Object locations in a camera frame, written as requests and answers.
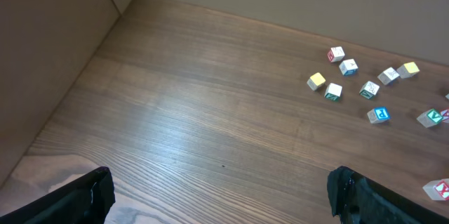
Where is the green side picture block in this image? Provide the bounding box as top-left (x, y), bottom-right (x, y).
top-left (359, 81), bottom-right (380, 100)

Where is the yellow top block left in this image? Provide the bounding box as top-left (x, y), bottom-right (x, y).
top-left (307, 72), bottom-right (326, 91)

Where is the green V letter block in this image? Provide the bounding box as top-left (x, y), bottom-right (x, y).
top-left (417, 108), bottom-right (443, 128)

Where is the yellow block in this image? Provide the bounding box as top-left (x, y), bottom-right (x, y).
top-left (307, 72), bottom-right (326, 91)
top-left (396, 62), bottom-right (420, 79)

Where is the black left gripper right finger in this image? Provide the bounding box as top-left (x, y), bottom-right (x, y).
top-left (327, 166), bottom-right (448, 224)

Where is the green Z side block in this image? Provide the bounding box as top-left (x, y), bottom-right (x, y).
top-left (324, 83), bottom-right (342, 101)

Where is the red side picture block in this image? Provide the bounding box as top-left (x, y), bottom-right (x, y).
top-left (440, 109), bottom-right (449, 123)

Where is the yellow top block back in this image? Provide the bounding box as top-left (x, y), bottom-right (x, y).
top-left (396, 62), bottom-right (420, 79)

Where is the red side block back-left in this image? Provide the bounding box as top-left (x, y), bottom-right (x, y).
top-left (327, 46), bottom-right (345, 63)

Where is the blue side block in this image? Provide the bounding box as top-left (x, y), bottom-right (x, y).
top-left (339, 59), bottom-right (358, 76)
top-left (377, 67), bottom-right (399, 85)

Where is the red Y letter block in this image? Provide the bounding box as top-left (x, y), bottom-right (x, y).
top-left (422, 178), bottom-right (449, 201)

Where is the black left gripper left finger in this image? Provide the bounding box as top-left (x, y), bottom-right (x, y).
top-left (1, 166), bottom-right (115, 224)

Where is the blue P letter block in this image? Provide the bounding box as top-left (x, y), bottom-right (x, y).
top-left (367, 107), bottom-right (390, 124)

